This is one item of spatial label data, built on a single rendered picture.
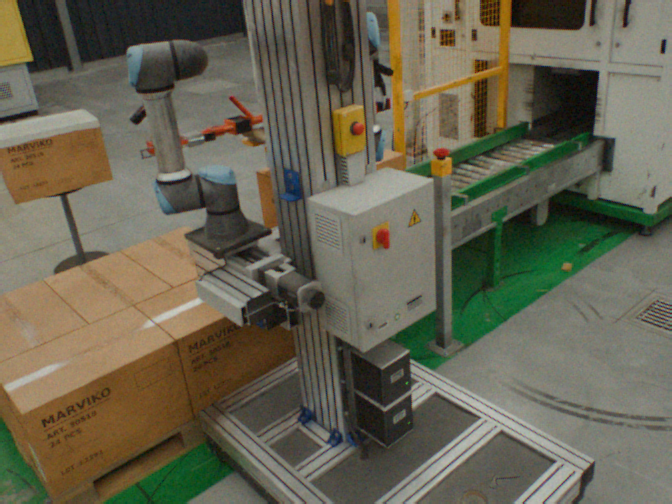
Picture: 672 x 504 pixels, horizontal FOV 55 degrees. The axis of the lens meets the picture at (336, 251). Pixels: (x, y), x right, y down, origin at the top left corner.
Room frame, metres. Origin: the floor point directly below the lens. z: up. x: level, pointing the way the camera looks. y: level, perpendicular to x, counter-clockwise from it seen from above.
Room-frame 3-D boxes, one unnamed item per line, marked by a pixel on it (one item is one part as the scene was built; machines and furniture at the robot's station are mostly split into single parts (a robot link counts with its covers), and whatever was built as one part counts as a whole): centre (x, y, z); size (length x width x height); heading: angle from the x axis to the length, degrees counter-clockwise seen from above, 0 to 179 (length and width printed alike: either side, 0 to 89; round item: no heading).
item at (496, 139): (3.88, -0.76, 0.60); 1.60 x 0.10 x 0.09; 128
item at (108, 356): (2.53, 0.98, 0.34); 1.20 x 1.00 x 0.40; 128
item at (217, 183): (2.03, 0.38, 1.20); 0.13 x 0.12 x 0.14; 106
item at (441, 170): (2.68, -0.50, 0.50); 0.07 x 0.07 x 1.00; 38
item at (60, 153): (4.02, 1.76, 0.82); 0.60 x 0.40 x 0.40; 120
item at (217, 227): (2.03, 0.37, 1.09); 0.15 x 0.15 x 0.10
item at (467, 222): (3.19, -0.85, 0.50); 2.31 x 0.05 x 0.19; 128
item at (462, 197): (3.46, -1.10, 0.60); 1.60 x 0.10 x 0.09; 128
